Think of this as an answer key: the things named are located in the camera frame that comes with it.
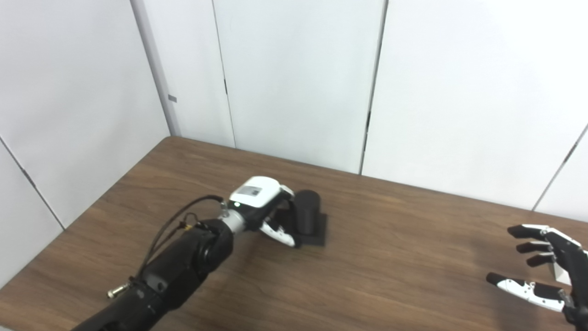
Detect white and black left hand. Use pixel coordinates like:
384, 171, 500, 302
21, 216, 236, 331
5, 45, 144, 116
227, 176, 305, 248

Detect white and black right hand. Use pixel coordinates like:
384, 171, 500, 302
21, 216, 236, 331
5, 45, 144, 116
486, 223, 588, 330

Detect black peg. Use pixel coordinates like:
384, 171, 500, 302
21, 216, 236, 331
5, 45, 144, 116
275, 189, 328, 248

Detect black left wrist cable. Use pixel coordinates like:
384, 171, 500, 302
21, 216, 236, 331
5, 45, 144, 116
107, 194, 227, 299

